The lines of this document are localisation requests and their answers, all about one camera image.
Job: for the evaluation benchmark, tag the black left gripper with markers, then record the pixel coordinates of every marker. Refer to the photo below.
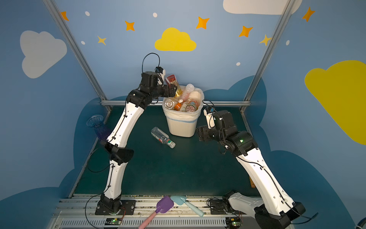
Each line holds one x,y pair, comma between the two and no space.
170,89

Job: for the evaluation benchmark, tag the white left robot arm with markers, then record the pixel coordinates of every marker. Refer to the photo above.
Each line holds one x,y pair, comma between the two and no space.
150,88

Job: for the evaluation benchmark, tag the aluminium frame post right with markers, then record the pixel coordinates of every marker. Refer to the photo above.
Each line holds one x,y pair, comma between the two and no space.
278,31

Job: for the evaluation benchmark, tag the purple ribbed plastic vase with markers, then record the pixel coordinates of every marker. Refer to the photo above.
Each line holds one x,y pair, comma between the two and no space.
97,123

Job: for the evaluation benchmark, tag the clear square bottle green label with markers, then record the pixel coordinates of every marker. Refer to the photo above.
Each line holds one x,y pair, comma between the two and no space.
162,137

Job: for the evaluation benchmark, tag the wooden handle brush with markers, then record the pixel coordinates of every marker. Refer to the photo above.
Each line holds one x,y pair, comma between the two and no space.
252,183

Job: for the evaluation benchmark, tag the white ribbed trash bin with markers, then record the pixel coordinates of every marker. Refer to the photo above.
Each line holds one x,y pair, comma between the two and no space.
183,129

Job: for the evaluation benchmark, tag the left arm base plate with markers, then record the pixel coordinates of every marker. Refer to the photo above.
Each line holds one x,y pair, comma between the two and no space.
125,206

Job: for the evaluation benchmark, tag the purple pink spatula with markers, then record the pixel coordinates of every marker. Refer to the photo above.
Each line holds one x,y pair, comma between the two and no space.
163,206

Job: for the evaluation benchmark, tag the white bin liner bag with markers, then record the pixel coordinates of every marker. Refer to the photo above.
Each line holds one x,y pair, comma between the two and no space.
184,116

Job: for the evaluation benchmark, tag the aluminium frame post left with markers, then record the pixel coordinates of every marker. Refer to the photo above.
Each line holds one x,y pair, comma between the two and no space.
62,25

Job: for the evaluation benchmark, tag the orange white tea bottle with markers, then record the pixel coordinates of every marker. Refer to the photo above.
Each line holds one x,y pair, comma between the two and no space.
179,107

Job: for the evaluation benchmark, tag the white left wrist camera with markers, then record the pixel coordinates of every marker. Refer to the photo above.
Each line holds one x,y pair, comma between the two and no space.
159,70

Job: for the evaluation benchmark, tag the red label clear bottle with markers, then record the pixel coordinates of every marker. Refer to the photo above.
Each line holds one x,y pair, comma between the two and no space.
191,106

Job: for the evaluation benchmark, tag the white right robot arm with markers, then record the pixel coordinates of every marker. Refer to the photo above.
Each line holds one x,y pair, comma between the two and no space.
276,209

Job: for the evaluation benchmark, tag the teal silicone spatula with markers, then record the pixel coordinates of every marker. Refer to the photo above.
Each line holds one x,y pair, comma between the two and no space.
181,200

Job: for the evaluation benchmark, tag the red gold energy drink bottle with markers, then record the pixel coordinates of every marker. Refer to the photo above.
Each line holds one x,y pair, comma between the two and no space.
172,80

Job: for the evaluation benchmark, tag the aluminium frame post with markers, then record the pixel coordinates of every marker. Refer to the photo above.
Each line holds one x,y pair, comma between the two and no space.
278,31
62,25

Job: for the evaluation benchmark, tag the aluminium frame rail back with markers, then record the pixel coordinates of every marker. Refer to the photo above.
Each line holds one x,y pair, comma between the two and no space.
216,103

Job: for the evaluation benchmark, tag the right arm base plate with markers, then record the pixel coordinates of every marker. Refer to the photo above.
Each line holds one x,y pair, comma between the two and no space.
217,206

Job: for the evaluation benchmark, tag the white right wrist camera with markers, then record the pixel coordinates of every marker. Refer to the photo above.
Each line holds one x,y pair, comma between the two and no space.
208,112

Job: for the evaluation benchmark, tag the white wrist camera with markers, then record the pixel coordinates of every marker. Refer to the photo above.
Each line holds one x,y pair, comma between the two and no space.
159,70
208,112

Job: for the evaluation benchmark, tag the clear bottle bird label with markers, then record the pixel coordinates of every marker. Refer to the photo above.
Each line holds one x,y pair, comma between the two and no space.
170,103

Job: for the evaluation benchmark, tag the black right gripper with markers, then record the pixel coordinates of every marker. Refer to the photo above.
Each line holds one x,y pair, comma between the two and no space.
202,133

